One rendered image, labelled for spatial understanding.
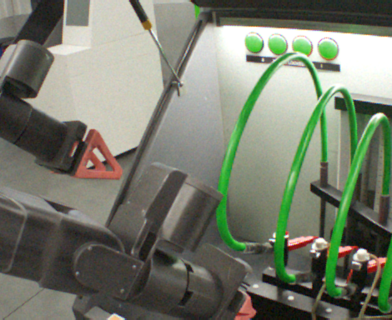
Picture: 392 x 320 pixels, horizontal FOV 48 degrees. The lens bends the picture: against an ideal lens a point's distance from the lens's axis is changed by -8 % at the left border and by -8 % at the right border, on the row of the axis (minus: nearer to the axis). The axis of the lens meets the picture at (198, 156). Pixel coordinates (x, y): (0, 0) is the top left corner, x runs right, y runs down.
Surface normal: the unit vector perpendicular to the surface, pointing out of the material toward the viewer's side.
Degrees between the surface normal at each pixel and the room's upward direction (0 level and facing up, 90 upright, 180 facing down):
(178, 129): 90
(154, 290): 90
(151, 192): 40
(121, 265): 82
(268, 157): 90
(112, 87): 90
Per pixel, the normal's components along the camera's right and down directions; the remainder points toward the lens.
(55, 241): 0.56, 0.16
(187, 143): 0.80, 0.18
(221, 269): -0.61, -0.41
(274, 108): -0.59, 0.39
